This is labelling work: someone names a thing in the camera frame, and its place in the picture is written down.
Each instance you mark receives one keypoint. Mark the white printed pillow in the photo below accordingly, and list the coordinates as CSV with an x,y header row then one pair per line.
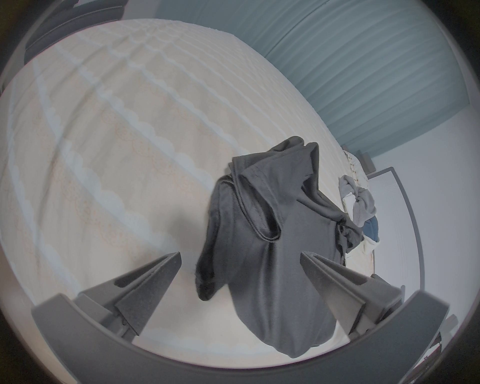
x,y
353,165

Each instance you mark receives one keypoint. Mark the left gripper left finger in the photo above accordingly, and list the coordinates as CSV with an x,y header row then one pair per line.
x,y
138,296

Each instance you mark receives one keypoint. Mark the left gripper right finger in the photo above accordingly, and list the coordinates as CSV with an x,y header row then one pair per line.
x,y
345,296

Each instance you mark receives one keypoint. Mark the black T-shirt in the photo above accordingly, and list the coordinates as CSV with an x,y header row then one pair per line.
x,y
270,262

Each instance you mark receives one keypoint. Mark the bed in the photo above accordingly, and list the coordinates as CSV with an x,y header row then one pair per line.
x,y
112,150

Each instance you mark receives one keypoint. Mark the pile of clothes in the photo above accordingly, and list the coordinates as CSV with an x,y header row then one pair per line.
x,y
360,202

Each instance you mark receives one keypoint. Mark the grey bedside table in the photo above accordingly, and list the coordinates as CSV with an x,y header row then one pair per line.
x,y
369,163

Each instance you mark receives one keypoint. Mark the blue-green curtain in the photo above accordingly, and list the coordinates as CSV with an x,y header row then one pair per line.
x,y
375,75
225,18

